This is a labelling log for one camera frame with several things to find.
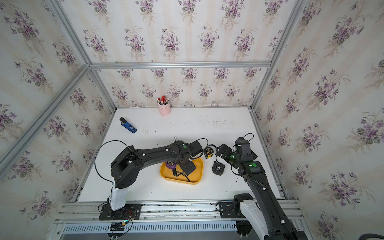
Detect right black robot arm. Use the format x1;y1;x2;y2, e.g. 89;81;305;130
216;137;308;240

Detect red pens in cup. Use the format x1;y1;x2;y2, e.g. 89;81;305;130
157;95;170;106

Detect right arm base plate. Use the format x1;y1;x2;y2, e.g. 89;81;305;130
215;202;241;219

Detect blue black stapler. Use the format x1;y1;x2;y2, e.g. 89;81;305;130
119;118;137;134

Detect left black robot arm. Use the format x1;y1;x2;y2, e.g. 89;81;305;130
102;138;205;212

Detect pink pen holder cup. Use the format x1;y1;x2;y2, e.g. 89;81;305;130
158;103;171;116

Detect small circuit board with wires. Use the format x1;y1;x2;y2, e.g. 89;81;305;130
107;219;133;240

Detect small yellow black tape measure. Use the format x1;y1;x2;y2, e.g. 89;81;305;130
203;144;217;159

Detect purple tape measure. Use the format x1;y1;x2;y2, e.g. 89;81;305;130
166;161;177;170

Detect large black tape measure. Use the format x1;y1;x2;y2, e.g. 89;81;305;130
212;161;225;176

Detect yellow storage tray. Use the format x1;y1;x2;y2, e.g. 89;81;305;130
160;158;204;185

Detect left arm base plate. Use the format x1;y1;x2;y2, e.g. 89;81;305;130
98;203;142;221

